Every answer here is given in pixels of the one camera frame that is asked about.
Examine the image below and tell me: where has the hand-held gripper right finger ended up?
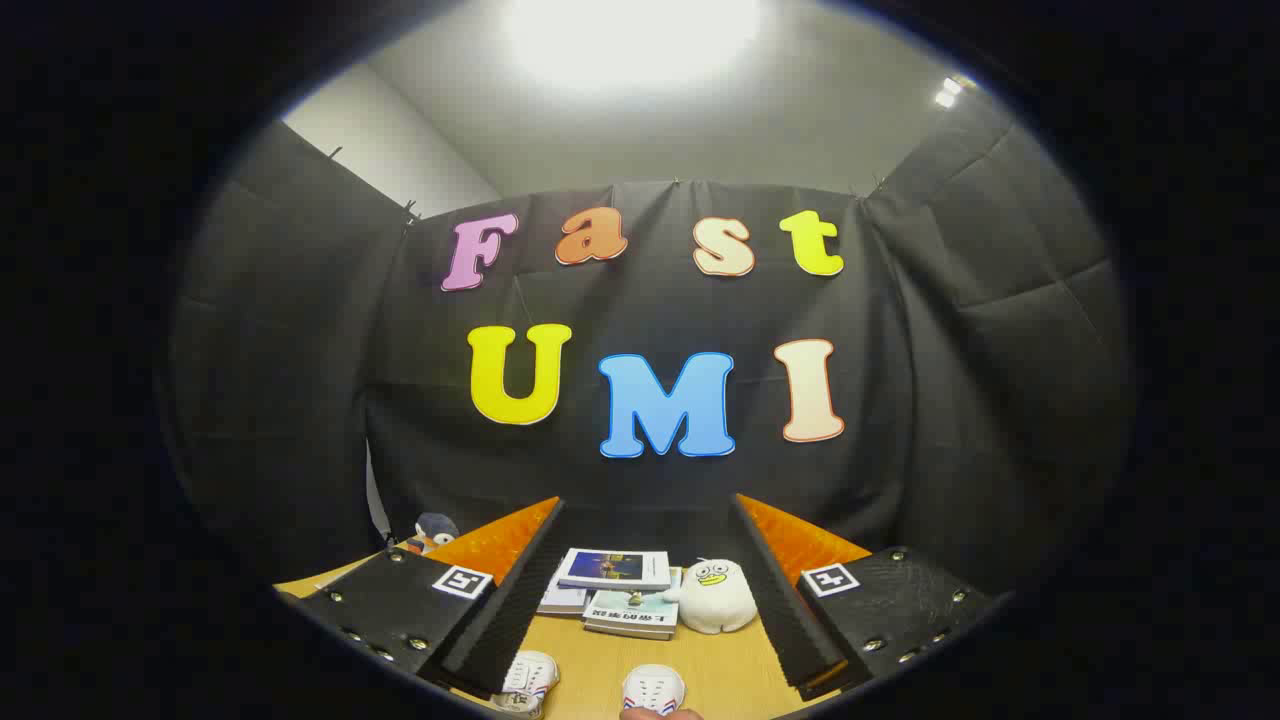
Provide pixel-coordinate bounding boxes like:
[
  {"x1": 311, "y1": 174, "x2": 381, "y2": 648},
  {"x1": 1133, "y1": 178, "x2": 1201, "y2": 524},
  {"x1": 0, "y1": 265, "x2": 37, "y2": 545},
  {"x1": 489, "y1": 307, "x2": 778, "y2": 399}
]
[{"x1": 733, "y1": 493, "x2": 1001, "y2": 701}]

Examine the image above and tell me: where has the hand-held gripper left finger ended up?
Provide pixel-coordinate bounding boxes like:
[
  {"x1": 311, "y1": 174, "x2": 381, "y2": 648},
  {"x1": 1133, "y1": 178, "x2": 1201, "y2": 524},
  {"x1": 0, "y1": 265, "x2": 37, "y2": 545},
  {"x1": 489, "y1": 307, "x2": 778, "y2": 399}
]
[{"x1": 290, "y1": 495, "x2": 569, "y2": 698}]

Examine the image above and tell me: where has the white striped shoe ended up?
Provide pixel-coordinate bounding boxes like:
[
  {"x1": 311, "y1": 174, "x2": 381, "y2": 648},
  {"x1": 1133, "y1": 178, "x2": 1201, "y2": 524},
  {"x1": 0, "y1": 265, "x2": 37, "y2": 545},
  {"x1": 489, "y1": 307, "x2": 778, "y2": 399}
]
[
  {"x1": 622, "y1": 665, "x2": 687, "y2": 716},
  {"x1": 490, "y1": 650, "x2": 561, "y2": 719}
]

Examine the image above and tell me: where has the white duck plush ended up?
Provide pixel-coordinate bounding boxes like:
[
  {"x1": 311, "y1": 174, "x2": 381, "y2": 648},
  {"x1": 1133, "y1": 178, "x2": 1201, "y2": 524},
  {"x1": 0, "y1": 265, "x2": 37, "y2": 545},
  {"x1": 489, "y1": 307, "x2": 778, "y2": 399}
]
[{"x1": 665, "y1": 558, "x2": 759, "y2": 635}]

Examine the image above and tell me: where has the blue white penguin plush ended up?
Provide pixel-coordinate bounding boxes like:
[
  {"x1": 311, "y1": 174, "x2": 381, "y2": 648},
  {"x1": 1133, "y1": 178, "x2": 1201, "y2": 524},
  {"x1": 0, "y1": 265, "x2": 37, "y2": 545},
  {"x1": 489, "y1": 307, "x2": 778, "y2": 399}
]
[{"x1": 395, "y1": 512, "x2": 461, "y2": 556}]

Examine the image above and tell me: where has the book with blue photo cover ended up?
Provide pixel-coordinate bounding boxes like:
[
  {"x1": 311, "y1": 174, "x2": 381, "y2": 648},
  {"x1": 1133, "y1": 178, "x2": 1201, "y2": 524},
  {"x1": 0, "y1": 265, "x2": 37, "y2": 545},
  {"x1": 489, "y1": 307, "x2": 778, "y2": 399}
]
[{"x1": 557, "y1": 548, "x2": 671, "y2": 591}]

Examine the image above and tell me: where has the book with bird cover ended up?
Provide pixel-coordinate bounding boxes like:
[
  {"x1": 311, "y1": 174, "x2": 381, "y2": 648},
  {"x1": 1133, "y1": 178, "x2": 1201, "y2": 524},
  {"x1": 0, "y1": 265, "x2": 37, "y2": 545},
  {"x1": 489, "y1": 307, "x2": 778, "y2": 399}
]
[{"x1": 583, "y1": 588, "x2": 681, "y2": 641}]

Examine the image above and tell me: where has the bright ceiling light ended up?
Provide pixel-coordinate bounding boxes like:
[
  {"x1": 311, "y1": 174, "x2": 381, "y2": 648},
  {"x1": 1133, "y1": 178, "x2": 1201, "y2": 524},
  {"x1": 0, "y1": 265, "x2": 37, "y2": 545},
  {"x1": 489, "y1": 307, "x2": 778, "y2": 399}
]
[{"x1": 500, "y1": 0, "x2": 766, "y2": 91}]

